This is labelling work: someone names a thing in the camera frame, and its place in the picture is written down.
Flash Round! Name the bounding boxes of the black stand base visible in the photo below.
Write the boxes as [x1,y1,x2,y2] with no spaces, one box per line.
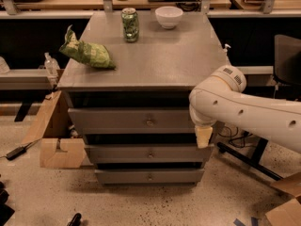
[217,132,282,181]

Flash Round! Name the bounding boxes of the black office chair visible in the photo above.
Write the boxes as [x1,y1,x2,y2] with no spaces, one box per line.
[273,34,301,101]

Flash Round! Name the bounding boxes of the green chip bag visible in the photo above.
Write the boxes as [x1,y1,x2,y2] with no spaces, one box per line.
[59,26,116,70]

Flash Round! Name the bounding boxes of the grey middle drawer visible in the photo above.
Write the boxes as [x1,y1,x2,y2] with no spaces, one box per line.
[85,143,214,164]

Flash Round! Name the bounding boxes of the green soda can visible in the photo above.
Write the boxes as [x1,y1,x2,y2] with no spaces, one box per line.
[121,8,139,42]

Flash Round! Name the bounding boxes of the cardboard box left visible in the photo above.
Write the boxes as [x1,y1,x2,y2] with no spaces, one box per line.
[22,90,87,169]

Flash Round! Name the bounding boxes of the wooden workbench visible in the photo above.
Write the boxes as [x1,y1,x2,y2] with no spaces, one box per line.
[0,0,301,14]

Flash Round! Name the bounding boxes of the white pump bottle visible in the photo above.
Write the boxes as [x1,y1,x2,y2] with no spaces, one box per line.
[223,43,231,57]

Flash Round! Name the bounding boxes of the cardboard box right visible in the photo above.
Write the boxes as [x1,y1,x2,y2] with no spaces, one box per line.
[265,172,301,226]

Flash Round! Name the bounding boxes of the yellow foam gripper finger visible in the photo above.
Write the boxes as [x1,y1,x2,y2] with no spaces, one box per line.
[195,126,213,149]

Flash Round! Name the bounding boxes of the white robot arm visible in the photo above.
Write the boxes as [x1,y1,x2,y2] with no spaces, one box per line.
[189,66,301,153]

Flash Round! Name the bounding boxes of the black cables on floor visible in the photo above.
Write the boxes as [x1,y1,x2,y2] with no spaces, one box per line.
[218,125,258,149]

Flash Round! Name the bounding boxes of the grey drawer cabinet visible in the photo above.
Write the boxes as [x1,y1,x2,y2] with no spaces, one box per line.
[56,10,242,186]

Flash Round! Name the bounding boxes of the cardboard box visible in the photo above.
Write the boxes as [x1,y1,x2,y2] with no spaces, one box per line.
[265,172,301,226]
[22,90,87,169]

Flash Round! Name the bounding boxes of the grey top drawer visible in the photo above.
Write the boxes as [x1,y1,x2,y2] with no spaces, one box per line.
[69,108,195,135]

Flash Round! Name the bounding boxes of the grey drawer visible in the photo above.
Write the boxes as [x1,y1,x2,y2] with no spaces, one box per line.
[95,169,204,185]
[85,143,214,164]
[69,108,195,135]

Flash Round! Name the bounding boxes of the black power adapter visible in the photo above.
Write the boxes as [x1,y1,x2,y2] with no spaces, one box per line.
[6,147,26,161]

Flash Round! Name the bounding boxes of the white bowl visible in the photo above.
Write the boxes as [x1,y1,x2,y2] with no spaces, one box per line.
[155,7,183,29]

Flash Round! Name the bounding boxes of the grey bottom drawer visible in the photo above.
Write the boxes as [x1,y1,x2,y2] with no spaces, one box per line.
[95,169,204,185]

